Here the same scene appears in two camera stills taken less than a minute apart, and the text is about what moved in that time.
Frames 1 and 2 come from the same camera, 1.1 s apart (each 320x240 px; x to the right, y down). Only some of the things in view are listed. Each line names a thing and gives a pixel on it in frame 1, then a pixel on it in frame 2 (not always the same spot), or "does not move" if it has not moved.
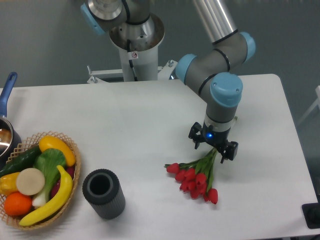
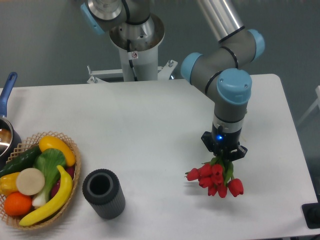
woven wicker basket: [25, 146] does not move
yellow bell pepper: [8, 183] does not move
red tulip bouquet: [195, 177] to [216, 175]
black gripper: [217, 139] to [224, 142]
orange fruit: [16, 204] does not move
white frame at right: [317, 102] does not move
